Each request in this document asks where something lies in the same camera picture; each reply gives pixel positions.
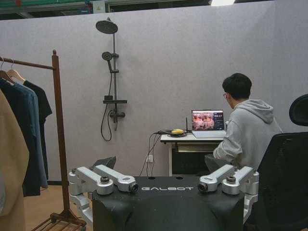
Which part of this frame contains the white ceiling light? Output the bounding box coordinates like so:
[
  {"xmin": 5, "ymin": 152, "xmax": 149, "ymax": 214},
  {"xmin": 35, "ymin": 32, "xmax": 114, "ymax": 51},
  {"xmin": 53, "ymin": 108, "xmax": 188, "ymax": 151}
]
[{"xmin": 209, "ymin": 0, "xmax": 236, "ymax": 6}]

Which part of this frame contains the wooden clothes hanger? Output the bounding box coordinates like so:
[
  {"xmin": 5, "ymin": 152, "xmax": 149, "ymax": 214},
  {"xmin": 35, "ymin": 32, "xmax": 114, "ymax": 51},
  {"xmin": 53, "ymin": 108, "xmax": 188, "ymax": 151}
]
[
  {"xmin": 0, "ymin": 56, "xmax": 15, "ymax": 85},
  {"xmin": 6, "ymin": 58, "xmax": 26, "ymax": 85}
]

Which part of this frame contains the dark shower rail with shelf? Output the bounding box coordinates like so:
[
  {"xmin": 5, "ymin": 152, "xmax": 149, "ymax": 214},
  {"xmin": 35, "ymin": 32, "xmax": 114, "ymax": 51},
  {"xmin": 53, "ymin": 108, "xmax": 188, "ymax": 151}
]
[{"xmin": 103, "ymin": 31, "xmax": 128, "ymax": 132}]

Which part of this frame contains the open silver laptop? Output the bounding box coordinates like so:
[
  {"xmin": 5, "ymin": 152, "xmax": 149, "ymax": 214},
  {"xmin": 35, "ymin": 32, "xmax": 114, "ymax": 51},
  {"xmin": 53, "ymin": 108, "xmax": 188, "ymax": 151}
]
[{"xmin": 191, "ymin": 109, "xmax": 228, "ymax": 139}]

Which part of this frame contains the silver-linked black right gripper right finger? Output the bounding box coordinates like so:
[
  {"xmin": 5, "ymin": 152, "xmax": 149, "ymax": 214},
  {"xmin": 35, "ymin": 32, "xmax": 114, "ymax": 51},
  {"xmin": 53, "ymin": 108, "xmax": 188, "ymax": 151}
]
[{"xmin": 197, "ymin": 165, "xmax": 260, "ymax": 223}]

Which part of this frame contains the person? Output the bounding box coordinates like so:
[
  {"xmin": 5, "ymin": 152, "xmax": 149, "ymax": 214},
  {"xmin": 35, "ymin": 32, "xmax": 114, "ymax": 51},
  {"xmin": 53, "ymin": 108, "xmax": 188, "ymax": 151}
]
[{"xmin": 204, "ymin": 73, "xmax": 283, "ymax": 177}]

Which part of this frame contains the yellow round button device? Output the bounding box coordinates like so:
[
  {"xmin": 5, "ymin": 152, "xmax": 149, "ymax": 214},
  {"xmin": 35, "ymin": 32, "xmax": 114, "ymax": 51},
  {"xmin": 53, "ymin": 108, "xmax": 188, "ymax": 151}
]
[{"xmin": 167, "ymin": 128, "xmax": 189, "ymax": 139}]

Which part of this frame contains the dark hand shower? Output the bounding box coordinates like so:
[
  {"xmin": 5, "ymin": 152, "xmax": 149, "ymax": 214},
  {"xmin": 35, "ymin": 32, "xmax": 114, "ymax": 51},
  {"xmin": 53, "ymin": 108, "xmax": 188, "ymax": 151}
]
[{"xmin": 102, "ymin": 51, "xmax": 114, "ymax": 73}]

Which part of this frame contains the dark navy shirt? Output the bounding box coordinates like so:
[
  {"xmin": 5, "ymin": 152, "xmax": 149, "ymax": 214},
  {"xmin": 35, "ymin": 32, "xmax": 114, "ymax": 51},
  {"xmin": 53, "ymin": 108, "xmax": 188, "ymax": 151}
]
[{"xmin": 0, "ymin": 78, "xmax": 37, "ymax": 197}]

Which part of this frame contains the brown wooden clothes rack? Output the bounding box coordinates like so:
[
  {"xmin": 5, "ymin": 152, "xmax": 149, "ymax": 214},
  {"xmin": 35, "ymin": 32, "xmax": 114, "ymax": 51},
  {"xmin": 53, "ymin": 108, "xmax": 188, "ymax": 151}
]
[{"xmin": 0, "ymin": 49, "xmax": 87, "ymax": 231}]

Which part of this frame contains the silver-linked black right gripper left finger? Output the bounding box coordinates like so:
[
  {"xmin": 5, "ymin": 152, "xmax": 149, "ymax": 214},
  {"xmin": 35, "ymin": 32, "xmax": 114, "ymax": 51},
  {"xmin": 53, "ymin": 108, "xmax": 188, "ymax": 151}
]
[{"xmin": 68, "ymin": 156, "xmax": 140, "ymax": 223}]

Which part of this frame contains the dark shower hose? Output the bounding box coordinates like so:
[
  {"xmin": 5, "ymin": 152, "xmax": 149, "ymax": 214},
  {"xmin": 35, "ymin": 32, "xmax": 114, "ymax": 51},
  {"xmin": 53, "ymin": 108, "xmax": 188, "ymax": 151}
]
[{"xmin": 100, "ymin": 105, "xmax": 113, "ymax": 142}]

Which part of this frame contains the black cable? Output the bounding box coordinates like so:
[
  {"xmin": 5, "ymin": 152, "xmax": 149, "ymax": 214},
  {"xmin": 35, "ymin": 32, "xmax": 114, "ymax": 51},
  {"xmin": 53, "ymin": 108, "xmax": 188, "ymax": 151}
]
[{"xmin": 138, "ymin": 129, "xmax": 173, "ymax": 178}]

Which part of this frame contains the black mesh office chair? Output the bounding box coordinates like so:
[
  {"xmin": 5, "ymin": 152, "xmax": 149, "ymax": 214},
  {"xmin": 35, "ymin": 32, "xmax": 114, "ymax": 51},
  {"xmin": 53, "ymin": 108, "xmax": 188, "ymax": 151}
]
[{"xmin": 244, "ymin": 93, "xmax": 308, "ymax": 231}]

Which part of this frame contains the beige garment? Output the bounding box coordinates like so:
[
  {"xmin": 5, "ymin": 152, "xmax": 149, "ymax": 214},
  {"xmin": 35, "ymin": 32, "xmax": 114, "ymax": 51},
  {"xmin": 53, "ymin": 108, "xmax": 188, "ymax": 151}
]
[{"xmin": 0, "ymin": 88, "xmax": 30, "ymax": 231}]

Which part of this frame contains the black t-shirt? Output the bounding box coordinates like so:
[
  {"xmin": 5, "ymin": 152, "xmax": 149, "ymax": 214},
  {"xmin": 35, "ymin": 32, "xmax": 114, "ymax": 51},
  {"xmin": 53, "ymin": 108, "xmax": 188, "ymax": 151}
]
[{"xmin": 23, "ymin": 80, "xmax": 53, "ymax": 181}]

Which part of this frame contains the dark round rain shower head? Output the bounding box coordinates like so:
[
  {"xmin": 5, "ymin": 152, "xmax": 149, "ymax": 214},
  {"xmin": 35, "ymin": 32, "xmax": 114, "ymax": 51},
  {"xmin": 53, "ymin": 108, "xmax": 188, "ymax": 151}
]
[{"xmin": 95, "ymin": 17, "xmax": 119, "ymax": 34}]

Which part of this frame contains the blue-grey shirt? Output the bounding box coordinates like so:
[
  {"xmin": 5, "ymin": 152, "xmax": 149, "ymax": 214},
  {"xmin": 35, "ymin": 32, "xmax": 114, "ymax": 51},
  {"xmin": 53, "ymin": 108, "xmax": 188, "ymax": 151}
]
[{"xmin": 14, "ymin": 81, "xmax": 49, "ymax": 190}]

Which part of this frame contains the small white desk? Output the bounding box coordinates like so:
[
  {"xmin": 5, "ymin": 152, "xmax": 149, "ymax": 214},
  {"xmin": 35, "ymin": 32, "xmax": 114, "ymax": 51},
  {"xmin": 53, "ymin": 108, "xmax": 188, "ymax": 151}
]
[{"xmin": 160, "ymin": 133, "xmax": 226, "ymax": 177}]

